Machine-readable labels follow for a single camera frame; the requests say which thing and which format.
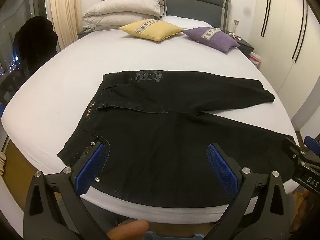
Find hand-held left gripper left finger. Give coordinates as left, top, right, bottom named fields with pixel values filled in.
left=23, top=142, right=112, bottom=240

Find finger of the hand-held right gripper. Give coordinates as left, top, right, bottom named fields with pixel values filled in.
left=304, top=135, right=320, bottom=154
left=282, top=137, right=305, bottom=162

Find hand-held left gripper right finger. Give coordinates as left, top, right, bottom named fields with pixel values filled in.
left=204, top=143, right=297, bottom=240

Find black pants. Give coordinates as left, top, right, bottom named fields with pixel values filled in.
left=57, top=70, right=297, bottom=208

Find person's left hand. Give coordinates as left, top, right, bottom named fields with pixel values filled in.
left=106, top=220, right=149, bottom=240

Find white red-striped bin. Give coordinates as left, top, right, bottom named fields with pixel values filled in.
left=249, top=52, right=262, bottom=68

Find white bed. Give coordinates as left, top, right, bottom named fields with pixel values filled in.
left=0, top=15, right=300, bottom=224

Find dark nightstand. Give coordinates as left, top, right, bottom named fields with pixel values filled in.
left=226, top=31, right=255, bottom=59
left=77, top=26, right=96, bottom=40

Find purple patterned cushion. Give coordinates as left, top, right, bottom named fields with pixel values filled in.
left=184, top=27, right=240, bottom=53

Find window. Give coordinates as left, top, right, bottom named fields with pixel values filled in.
left=0, top=0, right=48, bottom=105

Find black hanging garment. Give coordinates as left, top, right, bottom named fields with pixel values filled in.
left=13, top=16, right=58, bottom=77

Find yellow patterned cushion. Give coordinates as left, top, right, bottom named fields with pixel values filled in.
left=119, top=19, right=185, bottom=42

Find white pillow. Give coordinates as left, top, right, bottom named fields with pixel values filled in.
left=161, top=15, right=213, bottom=29

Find cream curtain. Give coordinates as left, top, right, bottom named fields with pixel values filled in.
left=49, top=0, right=83, bottom=52

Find folded cream duvet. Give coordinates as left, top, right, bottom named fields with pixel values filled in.
left=82, top=0, right=167, bottom=32

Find grey padded headboard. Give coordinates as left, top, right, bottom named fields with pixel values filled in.
left=101, top=0, right=230, bottom=33

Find white wardrobe with black handles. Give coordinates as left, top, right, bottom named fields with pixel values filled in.
left=252, top=0, right=320, bottom=130

